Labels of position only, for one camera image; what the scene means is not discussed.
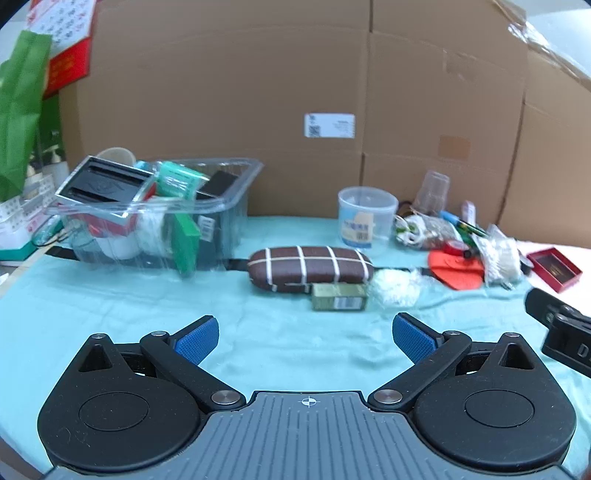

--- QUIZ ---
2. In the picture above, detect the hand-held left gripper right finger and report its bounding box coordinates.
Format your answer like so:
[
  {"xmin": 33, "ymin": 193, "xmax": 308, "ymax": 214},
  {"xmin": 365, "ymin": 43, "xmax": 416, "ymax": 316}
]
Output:
[{"xmin": 367, "ymin": 313, "xmax": 550, "ymax": 411}]

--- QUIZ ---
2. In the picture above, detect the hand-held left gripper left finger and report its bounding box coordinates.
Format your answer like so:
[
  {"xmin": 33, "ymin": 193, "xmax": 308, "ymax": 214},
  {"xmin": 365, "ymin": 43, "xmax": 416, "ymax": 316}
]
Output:
[{"xmin": 69, "ymin": 315, "xmax": 247, "ymax": 411}]

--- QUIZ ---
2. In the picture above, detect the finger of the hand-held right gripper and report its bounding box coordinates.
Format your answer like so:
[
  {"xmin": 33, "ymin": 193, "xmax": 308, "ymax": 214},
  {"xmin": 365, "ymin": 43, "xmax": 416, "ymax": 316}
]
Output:
[{"xmin": 525, "ymin": 287, "xmax": 575, "ymax": 330}]

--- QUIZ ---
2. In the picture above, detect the red shallow box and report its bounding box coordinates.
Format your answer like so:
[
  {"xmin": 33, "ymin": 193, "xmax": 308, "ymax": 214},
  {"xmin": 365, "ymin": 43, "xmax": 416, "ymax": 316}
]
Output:
[{"xmin": 526, "ymin": 248, "xmax": 581, "ymax": 294}]

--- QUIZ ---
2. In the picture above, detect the clear plastic storage bin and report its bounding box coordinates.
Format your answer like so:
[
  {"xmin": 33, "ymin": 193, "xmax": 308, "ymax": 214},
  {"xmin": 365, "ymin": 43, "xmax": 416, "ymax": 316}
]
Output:
[{"xmin": 44, "ymin": 157, "xmax": 265, "ymax": 278}]

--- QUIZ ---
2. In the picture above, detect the brown checked glasses case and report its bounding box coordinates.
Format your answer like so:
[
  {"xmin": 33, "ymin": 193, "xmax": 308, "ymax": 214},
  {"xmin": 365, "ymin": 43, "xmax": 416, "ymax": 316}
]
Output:
[{"xmin": 247, "ymin": 246, "xmax": 374, "ymax": 292}]

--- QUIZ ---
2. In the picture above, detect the white crumpled plastic wrap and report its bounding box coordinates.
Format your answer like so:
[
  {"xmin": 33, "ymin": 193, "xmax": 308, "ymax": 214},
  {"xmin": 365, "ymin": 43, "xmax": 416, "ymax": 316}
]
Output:
[{"xmin": 372, "ymin": 268, "xmax": 423, "ymax": 309}]

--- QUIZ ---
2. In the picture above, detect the white fluffy cloth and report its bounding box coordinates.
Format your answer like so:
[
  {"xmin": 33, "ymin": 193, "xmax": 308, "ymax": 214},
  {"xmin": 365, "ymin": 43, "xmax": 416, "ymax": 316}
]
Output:
[{"xmin": 515, "ymin": 240, "xmax": 591, "ymax": 319}]

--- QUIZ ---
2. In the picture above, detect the teal table cloth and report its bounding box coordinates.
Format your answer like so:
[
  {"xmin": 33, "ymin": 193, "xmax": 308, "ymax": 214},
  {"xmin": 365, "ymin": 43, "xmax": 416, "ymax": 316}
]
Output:
[{"xmin": 0, "ymin": 215, "xmax": 591, "ymax": 467}]

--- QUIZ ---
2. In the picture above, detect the orange silicone pouch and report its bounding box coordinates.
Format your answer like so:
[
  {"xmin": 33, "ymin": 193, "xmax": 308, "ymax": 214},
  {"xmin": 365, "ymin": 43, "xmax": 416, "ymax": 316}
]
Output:
[{"xmin": 427, "ymin": 249, "xmax": 485, "ymax": 291}]

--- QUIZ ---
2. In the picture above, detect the olive green small box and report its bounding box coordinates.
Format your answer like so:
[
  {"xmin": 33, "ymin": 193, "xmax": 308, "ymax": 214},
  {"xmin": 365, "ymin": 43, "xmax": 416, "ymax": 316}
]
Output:
[{"xmin": 311, "ymin": 283, "xmax": 370, "ymax": 311}]

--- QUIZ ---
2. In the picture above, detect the green flat box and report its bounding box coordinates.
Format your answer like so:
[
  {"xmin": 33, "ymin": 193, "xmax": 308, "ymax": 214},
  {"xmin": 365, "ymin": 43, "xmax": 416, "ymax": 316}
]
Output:
[{"xmin": 173, "ymin": 215, "xmax": 201, "ymax": 278}]

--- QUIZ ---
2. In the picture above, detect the black packet with barcode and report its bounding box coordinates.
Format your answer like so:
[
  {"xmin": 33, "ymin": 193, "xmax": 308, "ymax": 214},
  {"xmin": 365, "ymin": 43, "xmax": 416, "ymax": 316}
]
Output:
[{"xmin": 198, "ymin": 215, "xmax": 243, "ymax": 271}]

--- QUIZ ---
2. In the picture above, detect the blue capped marker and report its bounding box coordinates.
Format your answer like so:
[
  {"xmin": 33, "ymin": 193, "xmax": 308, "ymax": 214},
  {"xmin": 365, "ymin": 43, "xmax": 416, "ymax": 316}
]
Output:
[{"xmin": 441, "ymin": 210, "xmax": 488, "ymax": 237}]

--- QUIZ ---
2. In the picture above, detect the clear round swab container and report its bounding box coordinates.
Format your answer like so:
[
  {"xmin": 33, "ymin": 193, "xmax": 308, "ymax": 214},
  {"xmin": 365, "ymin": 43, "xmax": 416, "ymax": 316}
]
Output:
[{"xmin": 337, "ymin": 186, "xmax": 399, "ymax": 250}]

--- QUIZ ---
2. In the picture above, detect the large cardboard box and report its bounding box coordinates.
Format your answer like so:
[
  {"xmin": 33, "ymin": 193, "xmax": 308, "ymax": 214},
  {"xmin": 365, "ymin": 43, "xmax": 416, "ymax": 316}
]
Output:
[
  {"xmin": 59, "ymin": 0, "xmax": 529, "ymax": 222},
  {"xmin": 496, "ymin": 46, "xmax": 591, "ymax": 247}
]

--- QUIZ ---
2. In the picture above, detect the clear plastic cup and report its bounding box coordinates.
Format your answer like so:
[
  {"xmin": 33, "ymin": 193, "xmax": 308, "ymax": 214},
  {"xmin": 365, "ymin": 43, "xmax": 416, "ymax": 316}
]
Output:
[{"xmin": 412, "ymin": 170, "xmax": 451, "ymax": 215}]

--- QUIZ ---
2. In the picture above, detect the small black box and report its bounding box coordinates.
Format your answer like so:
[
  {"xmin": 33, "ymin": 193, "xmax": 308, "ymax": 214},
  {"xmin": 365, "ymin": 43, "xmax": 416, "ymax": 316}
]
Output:
[{"xmin": 202, "ymin": 171, "xmax": 238, "ymax": 200}]

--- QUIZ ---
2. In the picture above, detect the teal packet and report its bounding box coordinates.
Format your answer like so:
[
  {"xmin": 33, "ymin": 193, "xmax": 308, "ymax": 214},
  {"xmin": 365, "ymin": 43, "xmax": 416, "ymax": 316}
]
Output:
[{"xmin": 156, "ymin": 161, "xmax": 205, "ymax": 198}]

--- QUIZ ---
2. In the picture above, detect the black box with silver rim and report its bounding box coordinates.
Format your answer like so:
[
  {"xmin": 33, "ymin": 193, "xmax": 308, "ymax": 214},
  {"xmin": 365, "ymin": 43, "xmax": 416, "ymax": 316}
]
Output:
[{"xmin": 55, "ymin": 156, "xmax": 155, "ymax": 217}]

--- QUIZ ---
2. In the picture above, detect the beige paper cup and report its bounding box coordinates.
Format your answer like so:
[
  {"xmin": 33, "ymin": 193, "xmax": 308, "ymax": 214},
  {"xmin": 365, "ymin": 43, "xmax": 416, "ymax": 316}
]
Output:
[{"xmin": 95, "ymin": 148, "xmax": 137, "ymax": 168}]

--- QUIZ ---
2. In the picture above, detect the white plastic basket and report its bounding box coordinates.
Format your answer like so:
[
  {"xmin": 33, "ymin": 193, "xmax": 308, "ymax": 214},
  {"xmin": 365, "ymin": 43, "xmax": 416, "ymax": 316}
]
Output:
[{"xmin": 0, "ymin": 178, "xmax": 63, "ymax": 264}]

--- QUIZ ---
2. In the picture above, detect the white pump bottle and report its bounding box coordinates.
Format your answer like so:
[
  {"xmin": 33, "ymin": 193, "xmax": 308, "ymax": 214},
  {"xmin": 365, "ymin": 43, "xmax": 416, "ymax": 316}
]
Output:
[{"xmin": 48, "ymin": 147, "xmax": 70, "ymax": 183}]

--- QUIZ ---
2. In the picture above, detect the white shipping label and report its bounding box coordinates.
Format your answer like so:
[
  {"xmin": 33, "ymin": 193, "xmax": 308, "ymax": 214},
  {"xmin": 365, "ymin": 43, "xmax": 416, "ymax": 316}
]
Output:
[{"xmin": 304, "ymin": 112, "xmax": 356, "ymax": 139}]

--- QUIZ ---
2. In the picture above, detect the green paper bag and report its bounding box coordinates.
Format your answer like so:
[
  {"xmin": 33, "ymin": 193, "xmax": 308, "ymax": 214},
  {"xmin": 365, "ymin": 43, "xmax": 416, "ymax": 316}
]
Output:
[{"xmin": 0, "ymin": 31, "xmax": 52, "ymax": 204}]

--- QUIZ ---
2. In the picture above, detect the red wall calendar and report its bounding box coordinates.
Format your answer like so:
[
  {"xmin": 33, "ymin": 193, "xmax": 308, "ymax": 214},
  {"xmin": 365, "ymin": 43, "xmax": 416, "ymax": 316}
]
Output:
[{"xmin": 25, "ymin": 0, "xmax": 98, "ymax": 99}]

